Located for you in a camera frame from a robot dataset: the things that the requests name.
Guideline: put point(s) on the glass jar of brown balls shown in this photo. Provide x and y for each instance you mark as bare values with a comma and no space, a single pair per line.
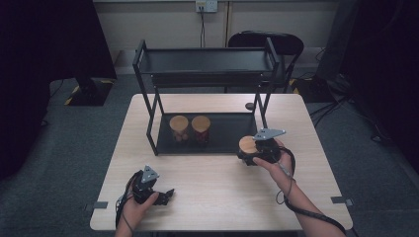
179,124

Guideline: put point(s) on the white wall socket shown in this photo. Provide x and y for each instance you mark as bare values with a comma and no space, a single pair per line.
207,5

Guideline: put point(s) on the person's left hand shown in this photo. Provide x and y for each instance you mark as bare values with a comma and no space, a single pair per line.
136,212

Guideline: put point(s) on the small dark round knob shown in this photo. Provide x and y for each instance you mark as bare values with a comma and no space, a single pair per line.
249,106

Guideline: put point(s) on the dark curtain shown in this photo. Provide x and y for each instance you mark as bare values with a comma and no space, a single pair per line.
388,65
39,65

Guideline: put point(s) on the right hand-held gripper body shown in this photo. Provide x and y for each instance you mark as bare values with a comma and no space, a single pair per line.
268,148

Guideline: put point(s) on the black box, yellow stripes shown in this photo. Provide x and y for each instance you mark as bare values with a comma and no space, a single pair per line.
313,90

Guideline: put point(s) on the person's right hand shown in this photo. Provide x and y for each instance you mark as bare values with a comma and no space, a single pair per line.
280,168

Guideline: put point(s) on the black chair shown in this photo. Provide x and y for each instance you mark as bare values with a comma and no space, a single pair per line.
286,42

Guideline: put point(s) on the black stand base, yellow stripes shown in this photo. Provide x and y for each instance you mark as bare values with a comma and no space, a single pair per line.
92,94

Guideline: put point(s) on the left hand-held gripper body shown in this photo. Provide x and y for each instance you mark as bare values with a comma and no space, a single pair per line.
145,186

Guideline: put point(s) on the black metal rack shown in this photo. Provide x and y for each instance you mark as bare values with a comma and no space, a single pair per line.
227,131

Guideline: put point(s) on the grey tape strip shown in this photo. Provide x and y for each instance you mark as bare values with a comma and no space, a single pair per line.
341,200
99,205

